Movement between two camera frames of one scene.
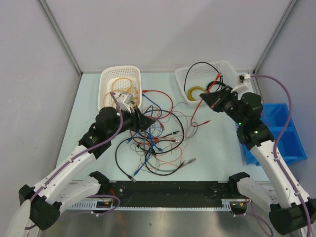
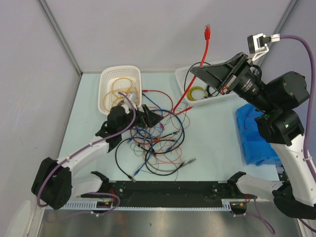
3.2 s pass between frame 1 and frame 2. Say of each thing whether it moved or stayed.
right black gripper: moved
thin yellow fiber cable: stayed
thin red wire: stayed
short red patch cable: moved
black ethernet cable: stayed
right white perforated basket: stayed
